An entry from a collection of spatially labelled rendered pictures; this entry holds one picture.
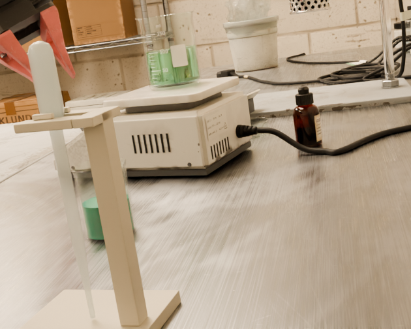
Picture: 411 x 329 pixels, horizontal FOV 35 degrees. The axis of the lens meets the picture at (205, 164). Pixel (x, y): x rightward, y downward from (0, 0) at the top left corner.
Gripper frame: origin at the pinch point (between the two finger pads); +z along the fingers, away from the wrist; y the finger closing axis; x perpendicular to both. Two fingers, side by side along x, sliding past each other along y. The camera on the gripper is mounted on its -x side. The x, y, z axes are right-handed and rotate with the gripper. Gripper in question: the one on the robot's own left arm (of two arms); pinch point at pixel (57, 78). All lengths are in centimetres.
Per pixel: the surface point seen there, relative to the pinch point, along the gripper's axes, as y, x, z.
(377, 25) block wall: 170, 171, 3
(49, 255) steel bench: -13.2, -21.1, 17.7
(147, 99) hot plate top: 4.5, -9.2, 9.3
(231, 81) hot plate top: 14.6, -7.1, 12.2
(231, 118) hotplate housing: 11.8, -7.2, 15.7
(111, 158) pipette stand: -9.2, -41.3, 16.6
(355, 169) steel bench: 14.7, -18.0, 27.2
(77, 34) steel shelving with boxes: 60, 192, -66
